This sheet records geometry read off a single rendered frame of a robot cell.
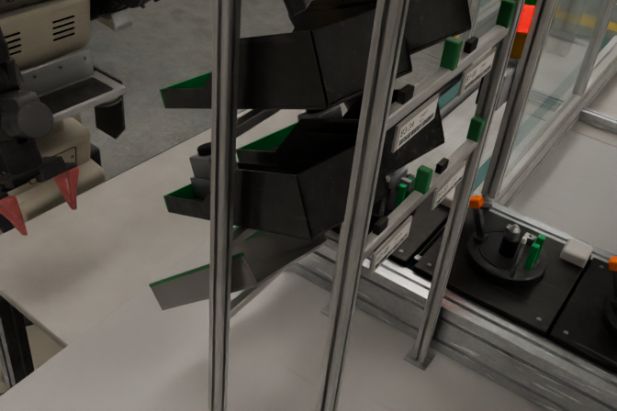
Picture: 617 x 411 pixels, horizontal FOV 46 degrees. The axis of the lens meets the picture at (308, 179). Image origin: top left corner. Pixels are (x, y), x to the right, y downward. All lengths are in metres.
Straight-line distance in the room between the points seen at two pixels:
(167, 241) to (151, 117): 2.07
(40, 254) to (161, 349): 0.33
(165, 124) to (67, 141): 1.76
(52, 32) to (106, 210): 0.37
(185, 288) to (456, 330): 0.47
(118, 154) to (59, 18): 1.73
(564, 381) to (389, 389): 0.27
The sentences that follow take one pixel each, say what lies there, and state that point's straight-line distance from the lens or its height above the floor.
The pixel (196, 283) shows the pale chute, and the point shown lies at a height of 1.10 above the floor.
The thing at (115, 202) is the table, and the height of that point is 0.86.
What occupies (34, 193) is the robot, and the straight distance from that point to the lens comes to 1.69.
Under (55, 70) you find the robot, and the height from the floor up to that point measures 1.08.
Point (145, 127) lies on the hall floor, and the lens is 3.41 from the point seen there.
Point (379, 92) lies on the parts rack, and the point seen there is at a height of 1.51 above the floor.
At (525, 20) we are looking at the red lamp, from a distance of 1.32.
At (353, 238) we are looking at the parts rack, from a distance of 0.71.
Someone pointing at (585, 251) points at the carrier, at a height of 0.99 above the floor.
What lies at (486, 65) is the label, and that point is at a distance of 0.86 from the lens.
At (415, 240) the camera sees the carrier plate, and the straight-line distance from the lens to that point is 1.32.
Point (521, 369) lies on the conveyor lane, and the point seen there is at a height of 0.92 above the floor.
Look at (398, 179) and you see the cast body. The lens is 1.33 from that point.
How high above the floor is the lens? 1.80
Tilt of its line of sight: 36 degrees down
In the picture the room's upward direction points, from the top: 6 degrees clockwise
